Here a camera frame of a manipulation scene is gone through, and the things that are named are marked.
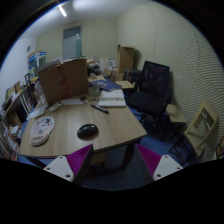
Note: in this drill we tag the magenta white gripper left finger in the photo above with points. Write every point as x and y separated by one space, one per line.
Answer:
72 167

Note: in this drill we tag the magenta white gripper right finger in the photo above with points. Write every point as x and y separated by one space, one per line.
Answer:
158 166

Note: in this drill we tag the black computer mouse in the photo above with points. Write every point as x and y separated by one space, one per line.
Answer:
87 131

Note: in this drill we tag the pink cartoon mouse pad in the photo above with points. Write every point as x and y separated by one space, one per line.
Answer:
40 130

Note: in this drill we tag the light wooden chair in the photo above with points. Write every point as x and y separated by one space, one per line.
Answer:
194 139

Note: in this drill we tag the small wooden side table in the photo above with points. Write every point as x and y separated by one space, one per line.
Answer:
175 114

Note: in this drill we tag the white remote control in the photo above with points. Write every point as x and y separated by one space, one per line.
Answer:
56 106

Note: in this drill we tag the black marker pen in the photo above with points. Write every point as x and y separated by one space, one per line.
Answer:
100 109

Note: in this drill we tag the black office chair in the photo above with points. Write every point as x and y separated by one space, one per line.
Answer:
152 92

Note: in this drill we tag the open white book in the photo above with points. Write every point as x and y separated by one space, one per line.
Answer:
114 98

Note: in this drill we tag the cluttered wooden shelf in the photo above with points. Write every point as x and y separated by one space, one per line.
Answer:
17 110

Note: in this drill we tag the large brown cardboard box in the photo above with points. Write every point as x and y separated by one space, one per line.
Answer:
64 81

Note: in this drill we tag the blue book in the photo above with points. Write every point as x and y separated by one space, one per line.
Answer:
105 85

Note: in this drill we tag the tall cardboard box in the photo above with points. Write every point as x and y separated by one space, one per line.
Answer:
125 57

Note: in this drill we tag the pale green door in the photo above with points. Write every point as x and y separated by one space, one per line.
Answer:
72 43

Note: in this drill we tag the ceiling tube light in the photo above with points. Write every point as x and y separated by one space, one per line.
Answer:
62 11

